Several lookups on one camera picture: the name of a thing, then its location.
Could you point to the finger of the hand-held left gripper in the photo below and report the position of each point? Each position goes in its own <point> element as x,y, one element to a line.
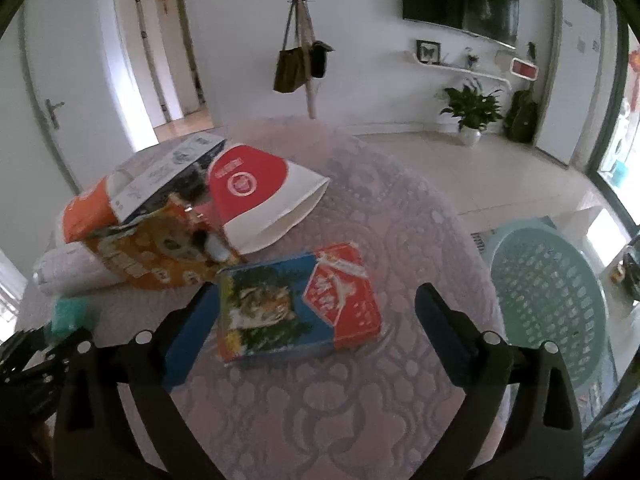
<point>60,347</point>

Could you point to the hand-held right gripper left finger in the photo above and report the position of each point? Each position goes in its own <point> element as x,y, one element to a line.
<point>191,337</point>

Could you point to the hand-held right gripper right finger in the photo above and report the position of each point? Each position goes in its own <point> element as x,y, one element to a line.
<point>445,337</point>

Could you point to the teal packet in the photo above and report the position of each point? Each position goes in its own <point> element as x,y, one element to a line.
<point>70,314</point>

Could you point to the blue and red food box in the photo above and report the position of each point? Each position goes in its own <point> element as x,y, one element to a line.
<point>300,305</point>

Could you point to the white paper roll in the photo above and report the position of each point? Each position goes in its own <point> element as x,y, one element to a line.
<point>67,270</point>

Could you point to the orange printed snack packet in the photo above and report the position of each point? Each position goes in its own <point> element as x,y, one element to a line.
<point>150,255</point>

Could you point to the teal plastic chair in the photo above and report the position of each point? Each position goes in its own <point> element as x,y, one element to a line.
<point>545,300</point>

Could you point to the orange and white packet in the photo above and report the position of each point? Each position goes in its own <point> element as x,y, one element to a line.
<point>85,210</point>

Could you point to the red and white paper bag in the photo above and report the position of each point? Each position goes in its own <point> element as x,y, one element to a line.
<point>260,190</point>

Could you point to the white and grey printed box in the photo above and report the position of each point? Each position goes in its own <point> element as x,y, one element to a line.
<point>165,172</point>

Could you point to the blue patterned cloth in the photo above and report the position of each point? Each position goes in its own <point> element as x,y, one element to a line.
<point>607,430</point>

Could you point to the potted green plant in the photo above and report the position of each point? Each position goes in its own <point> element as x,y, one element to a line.
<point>472,110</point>

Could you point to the green guitar bag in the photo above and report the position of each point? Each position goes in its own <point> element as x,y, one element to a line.
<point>521,115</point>

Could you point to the white door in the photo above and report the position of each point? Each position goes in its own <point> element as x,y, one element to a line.
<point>70,75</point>

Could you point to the red and white sign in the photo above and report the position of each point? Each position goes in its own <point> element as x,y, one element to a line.
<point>524,68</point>

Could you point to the small flower vase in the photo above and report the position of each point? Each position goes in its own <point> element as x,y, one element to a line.
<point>471,57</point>

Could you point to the brown tote bag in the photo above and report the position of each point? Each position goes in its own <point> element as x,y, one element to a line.
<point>289,72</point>

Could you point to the white refrigerator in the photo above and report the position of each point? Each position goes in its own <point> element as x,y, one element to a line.
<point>572,75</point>

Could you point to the black hanging bag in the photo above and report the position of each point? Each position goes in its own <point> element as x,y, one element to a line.
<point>319,57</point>

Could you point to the wooden coat rack pole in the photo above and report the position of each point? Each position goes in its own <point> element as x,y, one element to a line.
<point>305,40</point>

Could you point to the white wall shelf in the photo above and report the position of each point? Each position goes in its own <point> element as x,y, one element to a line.
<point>462,69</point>

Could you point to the black butterfly picture frame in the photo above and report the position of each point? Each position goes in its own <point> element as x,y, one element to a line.
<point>429,51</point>

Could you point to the black wall television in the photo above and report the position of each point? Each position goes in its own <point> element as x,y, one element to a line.
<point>460,0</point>

